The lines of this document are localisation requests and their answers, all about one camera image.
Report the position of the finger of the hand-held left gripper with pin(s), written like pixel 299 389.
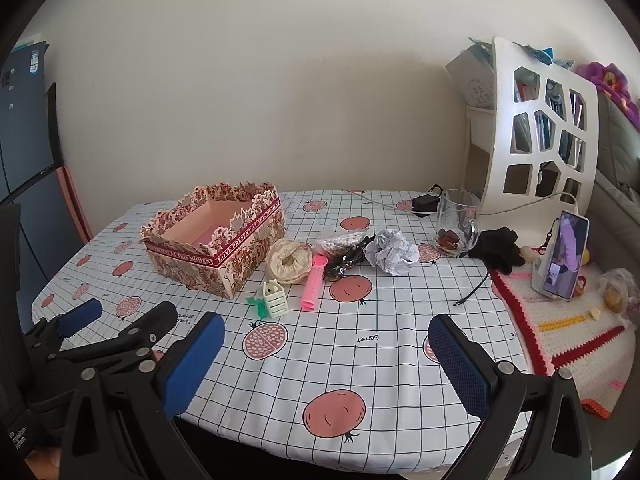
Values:
pixel 150 322
pixel 80 315

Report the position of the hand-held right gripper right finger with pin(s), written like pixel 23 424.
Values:
pixel 460 365

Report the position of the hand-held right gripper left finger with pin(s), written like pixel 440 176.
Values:
pixel 195 360

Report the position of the floral paper gift box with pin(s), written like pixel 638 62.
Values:
pixel 250 255

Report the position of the cream knitted scrunchie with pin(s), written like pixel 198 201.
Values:
pixel 280 270

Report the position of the white paper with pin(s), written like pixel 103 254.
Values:
pixel 392 252

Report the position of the pink hair roller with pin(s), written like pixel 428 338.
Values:
pixel 315 285

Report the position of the black hair clip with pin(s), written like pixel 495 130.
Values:
pixel 342 265

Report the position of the clear bag of beads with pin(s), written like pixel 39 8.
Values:
pixel 340 241

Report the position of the desktop with checked tablecloth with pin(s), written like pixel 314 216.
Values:
pixel 350 360

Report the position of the green plastic clip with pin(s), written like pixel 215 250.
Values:
pixel 254 302

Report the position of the striped crochet blanket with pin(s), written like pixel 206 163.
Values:
pixel 565 340

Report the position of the black board with pink edge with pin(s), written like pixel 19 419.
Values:
pixel 75 205

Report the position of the black cloth glove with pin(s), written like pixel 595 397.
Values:
pixel 497 250

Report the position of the glass mug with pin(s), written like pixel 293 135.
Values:
pixel 452 230

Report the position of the smartphone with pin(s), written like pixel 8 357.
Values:
pixel 567 255

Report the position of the blue cabinet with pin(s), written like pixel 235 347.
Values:
pixel 25 160

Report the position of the black power adapter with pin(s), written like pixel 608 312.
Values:
pixel 424 204

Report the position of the clear plastic bag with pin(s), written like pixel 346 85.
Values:
pixel 617 295

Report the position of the grey sofa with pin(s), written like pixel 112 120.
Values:
pixel 615 160

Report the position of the white paper box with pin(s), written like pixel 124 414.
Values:
pixel 472 77

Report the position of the purple plush flower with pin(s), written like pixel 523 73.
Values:
pixel 607 77

